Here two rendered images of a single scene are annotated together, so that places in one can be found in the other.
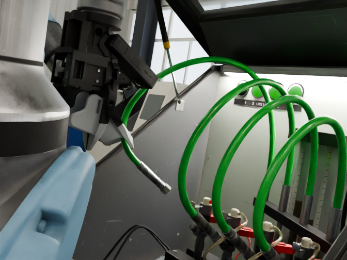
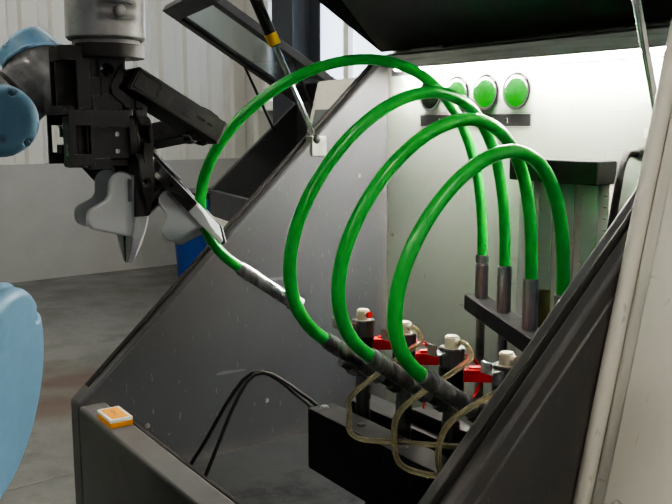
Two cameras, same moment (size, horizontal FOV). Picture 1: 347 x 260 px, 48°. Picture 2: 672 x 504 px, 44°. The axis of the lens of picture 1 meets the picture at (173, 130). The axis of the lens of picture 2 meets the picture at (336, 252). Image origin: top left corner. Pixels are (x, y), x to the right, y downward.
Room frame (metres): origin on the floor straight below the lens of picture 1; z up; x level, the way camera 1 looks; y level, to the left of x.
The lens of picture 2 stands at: (-0.19, -0.15, 1.33)
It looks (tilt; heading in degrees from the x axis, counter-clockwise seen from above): 9 degrees down; 5
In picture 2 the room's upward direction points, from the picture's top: straight up
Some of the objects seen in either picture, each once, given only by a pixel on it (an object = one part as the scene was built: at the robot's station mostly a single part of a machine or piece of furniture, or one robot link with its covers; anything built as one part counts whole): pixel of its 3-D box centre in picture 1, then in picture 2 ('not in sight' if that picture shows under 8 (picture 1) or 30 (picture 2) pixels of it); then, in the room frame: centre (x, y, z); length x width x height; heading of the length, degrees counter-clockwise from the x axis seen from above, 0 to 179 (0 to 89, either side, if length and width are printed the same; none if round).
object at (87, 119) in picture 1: (86, 122); (115, 218); (0.60, 0.14, 1.24); 0.06 x 0.03 x 0.09; 130
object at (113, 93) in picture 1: (104, 96); (136, 171); (0.61, 0.12, 1.29); 0.05 x 0.02 x 0.09; 40
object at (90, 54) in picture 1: (90, 54); (101, 108); (0.61, 0.15, 1.35); 0.09 x 0.08 x 0.12; 130
